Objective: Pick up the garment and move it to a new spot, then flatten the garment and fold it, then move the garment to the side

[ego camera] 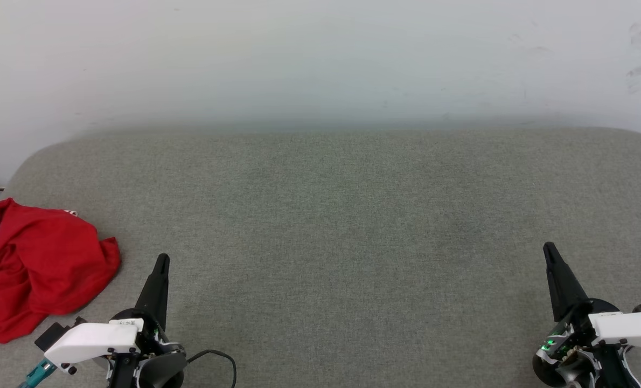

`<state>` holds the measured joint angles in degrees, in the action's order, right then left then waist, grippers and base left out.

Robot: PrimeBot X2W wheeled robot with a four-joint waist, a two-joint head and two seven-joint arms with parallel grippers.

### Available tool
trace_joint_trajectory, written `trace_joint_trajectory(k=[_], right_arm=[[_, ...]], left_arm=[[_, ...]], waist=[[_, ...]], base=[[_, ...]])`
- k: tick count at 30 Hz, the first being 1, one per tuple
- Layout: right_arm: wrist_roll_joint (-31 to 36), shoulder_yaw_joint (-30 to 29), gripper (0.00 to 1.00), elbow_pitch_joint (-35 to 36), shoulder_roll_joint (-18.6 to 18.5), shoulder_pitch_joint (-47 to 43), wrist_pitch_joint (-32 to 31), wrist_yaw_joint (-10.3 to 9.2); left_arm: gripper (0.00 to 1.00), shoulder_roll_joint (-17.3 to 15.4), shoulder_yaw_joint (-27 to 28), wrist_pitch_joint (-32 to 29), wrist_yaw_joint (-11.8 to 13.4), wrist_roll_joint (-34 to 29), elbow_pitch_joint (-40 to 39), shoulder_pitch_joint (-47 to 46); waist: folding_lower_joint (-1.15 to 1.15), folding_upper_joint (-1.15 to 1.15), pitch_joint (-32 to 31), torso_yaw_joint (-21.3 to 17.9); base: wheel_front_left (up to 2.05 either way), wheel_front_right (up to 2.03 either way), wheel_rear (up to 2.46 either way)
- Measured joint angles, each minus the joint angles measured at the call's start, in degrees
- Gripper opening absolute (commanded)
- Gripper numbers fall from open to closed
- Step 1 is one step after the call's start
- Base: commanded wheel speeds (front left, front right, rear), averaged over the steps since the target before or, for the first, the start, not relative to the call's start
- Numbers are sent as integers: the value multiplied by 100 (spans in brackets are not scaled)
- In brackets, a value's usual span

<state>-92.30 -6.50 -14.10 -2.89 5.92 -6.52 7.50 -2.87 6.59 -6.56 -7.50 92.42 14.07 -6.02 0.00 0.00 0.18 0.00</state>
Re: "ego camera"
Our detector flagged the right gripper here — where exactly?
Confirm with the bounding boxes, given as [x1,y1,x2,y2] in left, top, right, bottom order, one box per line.
[533,241,641,372]

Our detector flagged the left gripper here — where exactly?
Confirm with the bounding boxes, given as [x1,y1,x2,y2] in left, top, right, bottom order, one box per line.
[44,253,187,388]

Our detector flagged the red and white shirt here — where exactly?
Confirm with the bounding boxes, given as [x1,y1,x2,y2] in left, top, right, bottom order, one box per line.
[0,198,122,344]

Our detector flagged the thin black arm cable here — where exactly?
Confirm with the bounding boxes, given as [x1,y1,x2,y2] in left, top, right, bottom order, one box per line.
[185,349,238,388]

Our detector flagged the teal camera cable connector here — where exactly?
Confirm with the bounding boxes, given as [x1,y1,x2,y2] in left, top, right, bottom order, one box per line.
[18,358,58,388]

